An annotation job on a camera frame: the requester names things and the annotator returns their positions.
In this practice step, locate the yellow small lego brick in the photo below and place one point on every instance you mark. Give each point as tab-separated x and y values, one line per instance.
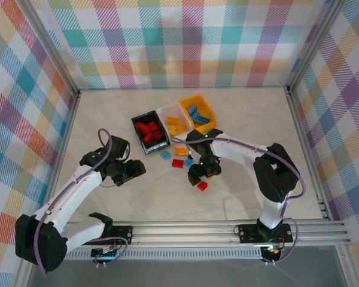
181	128
172	129
213	176

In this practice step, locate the blue long lego brick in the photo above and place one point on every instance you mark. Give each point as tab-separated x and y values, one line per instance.
197	116
205	119
193	109
189	162

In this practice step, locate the yellow long lego brick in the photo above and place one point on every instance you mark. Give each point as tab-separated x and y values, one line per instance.
180	150

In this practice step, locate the blue small lego brick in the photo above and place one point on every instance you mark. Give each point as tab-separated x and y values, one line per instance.
166	155

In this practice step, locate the red curved lego brick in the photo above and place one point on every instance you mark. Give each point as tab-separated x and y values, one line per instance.
152	125

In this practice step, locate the orange lego brick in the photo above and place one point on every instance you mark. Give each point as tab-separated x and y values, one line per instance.
172	120

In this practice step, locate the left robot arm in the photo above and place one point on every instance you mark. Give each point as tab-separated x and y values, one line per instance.
71	194

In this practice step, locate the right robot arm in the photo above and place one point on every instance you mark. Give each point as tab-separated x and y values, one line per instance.
239	149

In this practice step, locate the black plastic bin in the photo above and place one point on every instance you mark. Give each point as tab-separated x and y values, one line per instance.
160	146

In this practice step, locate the yellow plastic bin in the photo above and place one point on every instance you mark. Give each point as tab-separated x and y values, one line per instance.
205	127

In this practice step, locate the white plastic bin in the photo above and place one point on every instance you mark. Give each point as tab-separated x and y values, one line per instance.
163	115

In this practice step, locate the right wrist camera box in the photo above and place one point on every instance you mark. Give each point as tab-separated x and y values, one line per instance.
190	156

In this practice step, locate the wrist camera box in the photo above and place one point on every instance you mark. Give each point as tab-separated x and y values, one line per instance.
190	156
126	151

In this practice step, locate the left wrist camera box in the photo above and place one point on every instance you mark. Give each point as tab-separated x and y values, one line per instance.
126	151

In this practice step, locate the wide aluminium mounting rail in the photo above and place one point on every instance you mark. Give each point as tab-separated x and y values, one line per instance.
182	234

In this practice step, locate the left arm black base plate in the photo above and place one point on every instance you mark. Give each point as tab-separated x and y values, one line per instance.
122	234

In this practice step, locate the aluminium side floor rail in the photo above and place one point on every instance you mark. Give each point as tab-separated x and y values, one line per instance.
297	119
68	125

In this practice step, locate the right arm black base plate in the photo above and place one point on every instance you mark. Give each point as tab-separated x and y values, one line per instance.
248	234

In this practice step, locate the aluminium upright frame post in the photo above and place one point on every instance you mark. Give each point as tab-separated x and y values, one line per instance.
65	64
313	45

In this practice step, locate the aluminium lower frame post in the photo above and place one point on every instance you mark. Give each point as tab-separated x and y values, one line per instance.
19	280
347	266

